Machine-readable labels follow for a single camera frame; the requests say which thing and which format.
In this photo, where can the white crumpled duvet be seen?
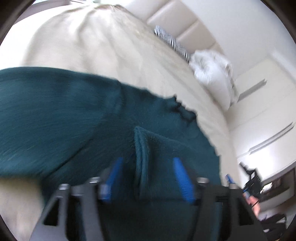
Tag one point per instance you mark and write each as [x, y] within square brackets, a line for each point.
[214, 71]

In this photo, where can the dark teal knit sweater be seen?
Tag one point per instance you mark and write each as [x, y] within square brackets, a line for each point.
[60, 126]

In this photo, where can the zebra print pillow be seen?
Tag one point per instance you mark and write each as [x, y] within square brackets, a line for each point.
[172, 43]

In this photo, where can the beige padded headboard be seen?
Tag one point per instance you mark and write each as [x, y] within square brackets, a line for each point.
[177, 20]

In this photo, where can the beige bed sheet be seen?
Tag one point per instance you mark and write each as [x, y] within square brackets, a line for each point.
[107, 41]

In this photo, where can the white wardrobe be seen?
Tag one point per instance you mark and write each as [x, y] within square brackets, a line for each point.
[262, 124]

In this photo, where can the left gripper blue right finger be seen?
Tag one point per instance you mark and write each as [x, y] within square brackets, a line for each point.
[227, 205]

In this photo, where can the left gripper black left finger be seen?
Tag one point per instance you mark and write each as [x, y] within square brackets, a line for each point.
[72, 212]

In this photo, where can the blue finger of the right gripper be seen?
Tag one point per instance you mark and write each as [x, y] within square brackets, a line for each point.
[231, 180]

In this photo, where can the person right hand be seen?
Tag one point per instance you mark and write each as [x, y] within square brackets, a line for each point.
[253, 202]

